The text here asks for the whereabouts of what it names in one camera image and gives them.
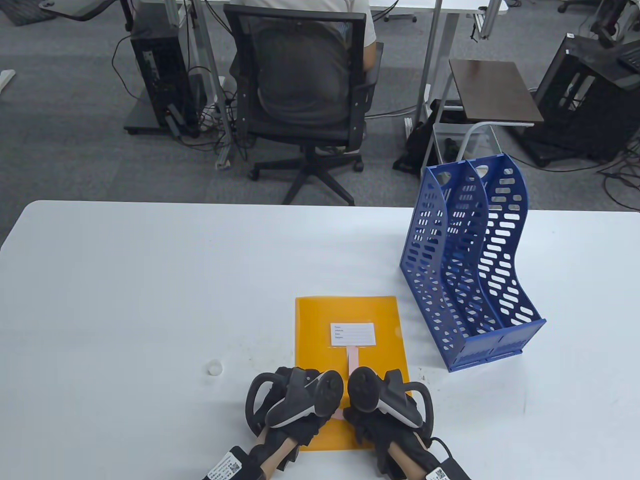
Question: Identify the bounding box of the dark keyboard tray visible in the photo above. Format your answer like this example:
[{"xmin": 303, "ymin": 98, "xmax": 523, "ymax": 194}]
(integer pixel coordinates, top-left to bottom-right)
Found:
[{"xmin": 37, "ymin": 0, "xmax": 121, "ymax": 22}]

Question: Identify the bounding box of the brown side table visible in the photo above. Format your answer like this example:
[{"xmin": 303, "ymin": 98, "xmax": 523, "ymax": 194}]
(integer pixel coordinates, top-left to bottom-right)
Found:
[{"xmin": 422, "ymin": 59, "xmax": 545, "ymax": 173}]

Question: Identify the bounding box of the person's right forearm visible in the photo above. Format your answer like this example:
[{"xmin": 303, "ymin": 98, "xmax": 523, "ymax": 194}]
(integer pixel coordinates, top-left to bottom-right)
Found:
[{"xmin": 385, "ymin": 441, "xmax": 432, "ymax": 480}]

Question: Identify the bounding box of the white background desk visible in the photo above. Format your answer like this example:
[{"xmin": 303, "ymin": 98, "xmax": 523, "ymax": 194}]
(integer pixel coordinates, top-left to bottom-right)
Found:
[{"xmin": 372, "ymin": 0, "xmax": 508, "ymax": 151}]

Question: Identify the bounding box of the orange L-shaped folder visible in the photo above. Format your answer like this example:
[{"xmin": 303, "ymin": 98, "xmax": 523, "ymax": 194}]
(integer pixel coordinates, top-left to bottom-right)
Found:
[{"xmin": 294, "ymin": 296, "xmax": 412, "ymax": 452}]

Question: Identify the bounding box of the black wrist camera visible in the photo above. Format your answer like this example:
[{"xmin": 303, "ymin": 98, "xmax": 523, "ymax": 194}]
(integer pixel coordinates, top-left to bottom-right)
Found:
[
  {"xmin": 425, "ymin": 457, "xmax": 472, "ymax": 480},
  {"xmin": 202, "ymin": 446, "xmax": 266, "ymax": 480}
]

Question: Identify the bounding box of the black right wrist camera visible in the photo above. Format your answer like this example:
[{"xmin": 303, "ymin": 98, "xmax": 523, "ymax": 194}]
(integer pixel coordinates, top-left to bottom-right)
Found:
[{"xmin": 425, "ymin": 457, "xmax": 472, "ymax": 480}]

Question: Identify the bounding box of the black equipment cart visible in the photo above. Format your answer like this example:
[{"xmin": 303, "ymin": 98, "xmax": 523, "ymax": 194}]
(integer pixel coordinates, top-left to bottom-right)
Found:
[{"xmin": 520, "ymin": 32, "xmax": 640, "ymax": 168}]

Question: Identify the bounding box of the white paper label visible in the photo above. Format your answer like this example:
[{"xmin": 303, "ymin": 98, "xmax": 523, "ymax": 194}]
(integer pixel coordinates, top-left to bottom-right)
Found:
[{"xmin": 330, "ymin": 323, "xmax": 377, "ymax": 347}]

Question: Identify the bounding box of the blue plastic file rack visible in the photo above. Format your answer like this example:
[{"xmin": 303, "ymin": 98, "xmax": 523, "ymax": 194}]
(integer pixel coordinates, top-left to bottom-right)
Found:
[{"xmin": 399, "ymin": 153, "xmax": 547, "ymax": 373}]

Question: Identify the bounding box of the grey metal desk frame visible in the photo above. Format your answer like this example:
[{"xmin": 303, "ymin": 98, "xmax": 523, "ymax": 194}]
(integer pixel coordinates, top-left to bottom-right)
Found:
[{"xmin": 165, "ymin": 0, "xmax": 237, "ymax": 170}]

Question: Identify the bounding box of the person's left forearm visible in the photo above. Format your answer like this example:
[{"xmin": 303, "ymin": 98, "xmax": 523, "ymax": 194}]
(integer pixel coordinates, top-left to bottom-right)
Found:
[{"xmin": 257, "ymin": 437, "xmax": 297, "ymax": 477}]

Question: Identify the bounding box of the translucent white storage bin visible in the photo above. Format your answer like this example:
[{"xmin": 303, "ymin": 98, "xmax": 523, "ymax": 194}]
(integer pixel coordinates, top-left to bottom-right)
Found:
[{"xmin": 432, "ymin": 121, "xmax": 503, "ymax": 166}]

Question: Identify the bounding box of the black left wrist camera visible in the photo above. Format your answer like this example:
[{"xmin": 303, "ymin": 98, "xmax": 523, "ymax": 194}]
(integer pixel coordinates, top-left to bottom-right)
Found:
[{"xmin": 202, "ymin": 446, "xmax": 266, "ymax": 480}]

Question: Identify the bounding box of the person's right hand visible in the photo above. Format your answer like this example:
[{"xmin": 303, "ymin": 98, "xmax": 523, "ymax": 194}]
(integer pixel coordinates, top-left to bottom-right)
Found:
[{"xmin": 342, "ymin": 369, "xmax": 433, "ymax": 453}]

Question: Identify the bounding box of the person's left hand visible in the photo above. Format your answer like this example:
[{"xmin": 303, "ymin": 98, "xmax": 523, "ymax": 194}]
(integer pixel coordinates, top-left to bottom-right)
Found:
[{"xmin": 252, "ymin": 367, "xmax": 331, "ymax": 451}]

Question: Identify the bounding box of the black computer tower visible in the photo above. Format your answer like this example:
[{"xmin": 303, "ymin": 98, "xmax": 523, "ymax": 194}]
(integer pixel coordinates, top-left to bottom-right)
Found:
[{"xmin": 129, "ymin": 22, "xmax": 207, "ymax": 137}]

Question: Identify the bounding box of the black bag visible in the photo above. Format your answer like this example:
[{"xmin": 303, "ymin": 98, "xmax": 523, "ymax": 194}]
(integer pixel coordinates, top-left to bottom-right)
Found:
[{"xmin": 392, "ymin": 99, "xmax": 467, "ymax": 176}]

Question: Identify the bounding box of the black right hand controller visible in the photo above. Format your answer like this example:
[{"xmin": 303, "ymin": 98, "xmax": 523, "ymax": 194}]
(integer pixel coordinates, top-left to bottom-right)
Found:
[{"xmin": 347, "ymin": 366, "xmax": 435, "ymax": 442}]

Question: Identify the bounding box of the black mesh office chair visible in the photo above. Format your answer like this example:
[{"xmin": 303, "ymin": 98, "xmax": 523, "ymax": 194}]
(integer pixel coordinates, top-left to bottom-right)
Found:
[{"xmin": 222, "ymin": 5, "xmax": 386, "ymax": 206}]

